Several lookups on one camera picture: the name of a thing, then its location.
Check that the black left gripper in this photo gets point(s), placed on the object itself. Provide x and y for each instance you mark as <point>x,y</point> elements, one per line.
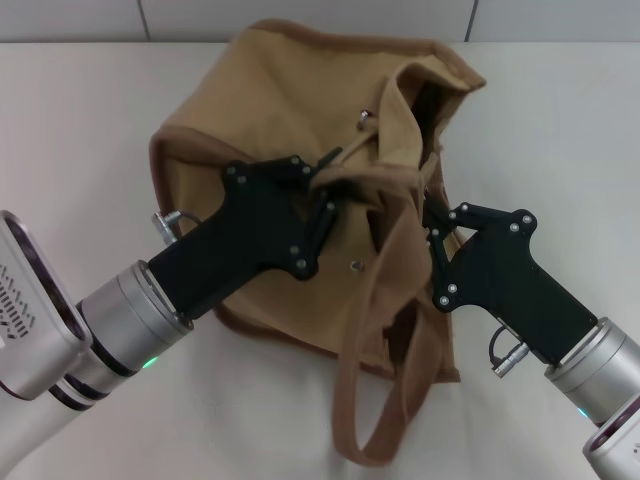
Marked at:
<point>250,230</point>

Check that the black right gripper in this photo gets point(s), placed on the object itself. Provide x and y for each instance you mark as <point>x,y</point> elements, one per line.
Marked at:
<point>505,270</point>

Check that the khaki canvas food bag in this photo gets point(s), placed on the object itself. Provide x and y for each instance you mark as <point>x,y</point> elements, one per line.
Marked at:
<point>280,100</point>

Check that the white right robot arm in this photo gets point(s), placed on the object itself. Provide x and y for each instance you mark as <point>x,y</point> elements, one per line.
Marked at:
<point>595,370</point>

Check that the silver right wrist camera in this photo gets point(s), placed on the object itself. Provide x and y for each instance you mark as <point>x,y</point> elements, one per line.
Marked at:
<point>620,445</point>

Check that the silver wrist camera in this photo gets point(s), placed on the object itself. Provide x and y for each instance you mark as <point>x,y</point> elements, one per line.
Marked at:
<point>620,445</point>
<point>35,345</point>

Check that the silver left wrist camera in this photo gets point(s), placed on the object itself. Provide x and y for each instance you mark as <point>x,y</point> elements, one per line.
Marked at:
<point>35,345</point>

